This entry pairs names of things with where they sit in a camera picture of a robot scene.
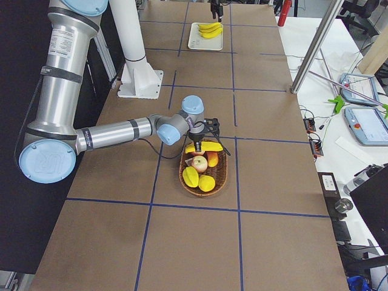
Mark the aluminium frame post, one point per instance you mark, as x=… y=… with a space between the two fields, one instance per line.
x=317 y=41

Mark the black label box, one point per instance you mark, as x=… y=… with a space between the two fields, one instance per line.
x=328 y=185

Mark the yellow lemon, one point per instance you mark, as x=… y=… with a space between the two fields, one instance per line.
x=206 y=183

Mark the black monitor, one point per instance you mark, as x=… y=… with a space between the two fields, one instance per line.
x=370 y=198

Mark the yellow banana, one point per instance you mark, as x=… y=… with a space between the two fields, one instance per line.
x=210 y=24
x=208 y=29
x=212 y=35
x=205 y=146

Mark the red fire extinguisher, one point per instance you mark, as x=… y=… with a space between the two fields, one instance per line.
x=284 y=12

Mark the wicker fruit basket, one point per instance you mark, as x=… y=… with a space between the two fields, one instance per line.
x=203 y=173

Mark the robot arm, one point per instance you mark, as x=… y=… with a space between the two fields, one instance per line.
x=70 y=99

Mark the teach pendant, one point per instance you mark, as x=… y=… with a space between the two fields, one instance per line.
x=367 y=125
x=364 y=84

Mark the far teach pendant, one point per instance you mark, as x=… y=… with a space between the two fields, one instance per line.
x=364 y=84

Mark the black orange connector box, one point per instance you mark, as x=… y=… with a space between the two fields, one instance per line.
x=309 y=124
x=316 y=148

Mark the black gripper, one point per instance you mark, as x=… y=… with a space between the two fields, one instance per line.
x=197 y=138
x=215 y=5

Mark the steel calibration weight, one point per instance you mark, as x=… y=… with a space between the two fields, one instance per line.
x=343 y=205

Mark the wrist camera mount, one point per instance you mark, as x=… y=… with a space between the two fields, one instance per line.
x=212 y=126

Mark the white bear tray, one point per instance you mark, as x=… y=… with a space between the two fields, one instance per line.
x=196 y=42

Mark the orange mango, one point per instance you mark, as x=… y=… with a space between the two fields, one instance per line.
x=212 y=158

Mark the near teach pendant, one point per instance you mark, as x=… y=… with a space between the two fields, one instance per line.
x=367 y=125

